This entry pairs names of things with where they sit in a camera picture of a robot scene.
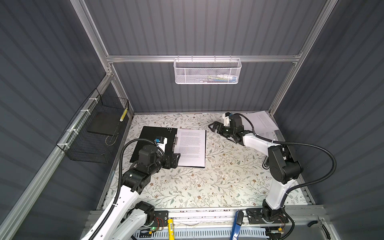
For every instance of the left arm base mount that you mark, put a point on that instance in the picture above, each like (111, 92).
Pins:
(159, 219)

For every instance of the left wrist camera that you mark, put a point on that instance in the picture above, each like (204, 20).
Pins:
(161, 142)

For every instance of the black wire basket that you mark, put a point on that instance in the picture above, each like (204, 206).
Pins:
(80, 145)

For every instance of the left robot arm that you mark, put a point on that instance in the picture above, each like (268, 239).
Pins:
(120, 221)

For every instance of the paper stack far corner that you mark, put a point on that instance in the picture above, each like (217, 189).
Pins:
(263, 124)

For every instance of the black notebook in basket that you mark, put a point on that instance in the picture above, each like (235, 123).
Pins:
(105, 124)

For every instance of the pens in white basket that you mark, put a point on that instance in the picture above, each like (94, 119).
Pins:
(231, 79)

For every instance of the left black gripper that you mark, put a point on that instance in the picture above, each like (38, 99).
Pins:
(167, 164)

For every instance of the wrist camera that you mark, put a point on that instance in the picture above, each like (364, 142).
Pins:
(226, 118)
(161, 142)

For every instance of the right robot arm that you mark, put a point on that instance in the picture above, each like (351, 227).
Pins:
(284, 169)

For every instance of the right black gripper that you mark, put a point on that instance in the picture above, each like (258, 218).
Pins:
(217, 124)

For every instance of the yellow tube at front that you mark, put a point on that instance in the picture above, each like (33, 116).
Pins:
(171, 229)

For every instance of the printed paper sheet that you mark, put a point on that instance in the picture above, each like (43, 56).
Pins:
(191, 145)

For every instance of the teal black clip folder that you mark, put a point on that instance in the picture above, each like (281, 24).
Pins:
(150, 133)

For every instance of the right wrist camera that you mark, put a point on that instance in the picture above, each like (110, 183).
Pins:
(226, 118)

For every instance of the black pliers front right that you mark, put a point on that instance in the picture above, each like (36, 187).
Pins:
(322, 226)

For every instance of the yellow marker in basket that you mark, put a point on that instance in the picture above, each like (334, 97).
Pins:
(123, 114)

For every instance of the small black ring object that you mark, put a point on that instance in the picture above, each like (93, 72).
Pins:
(266, 165)

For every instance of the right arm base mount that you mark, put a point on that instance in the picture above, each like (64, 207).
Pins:
(266, 216)

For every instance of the blue handled tool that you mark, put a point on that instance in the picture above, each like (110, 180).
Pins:
(238, 221)

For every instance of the white wire mesh basket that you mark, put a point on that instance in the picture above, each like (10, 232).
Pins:
(189, 71)

